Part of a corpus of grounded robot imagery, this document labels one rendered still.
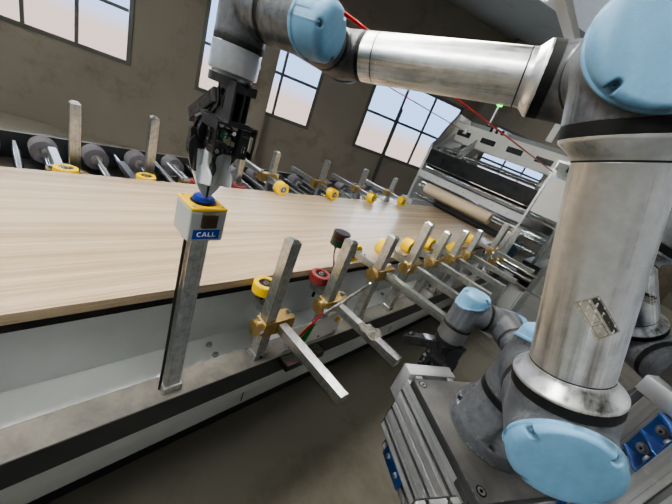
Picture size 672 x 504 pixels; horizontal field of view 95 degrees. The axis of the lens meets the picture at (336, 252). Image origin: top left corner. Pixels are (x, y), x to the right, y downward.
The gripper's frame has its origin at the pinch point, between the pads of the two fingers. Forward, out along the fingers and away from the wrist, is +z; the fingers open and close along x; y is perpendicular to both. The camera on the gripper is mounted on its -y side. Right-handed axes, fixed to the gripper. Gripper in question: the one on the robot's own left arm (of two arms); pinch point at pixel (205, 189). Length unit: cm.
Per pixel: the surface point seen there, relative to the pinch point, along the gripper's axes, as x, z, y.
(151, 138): 23, 19, -107
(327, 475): 68, 125, 26
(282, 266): 24.3, 20.0, 0.8
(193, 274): -0.1, 18.4, 1.7
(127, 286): -6.2, 34.5, -18.1
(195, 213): -2.7, 3.5, 3.5
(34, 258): -22, 34, -34
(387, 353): 53, 39, 28
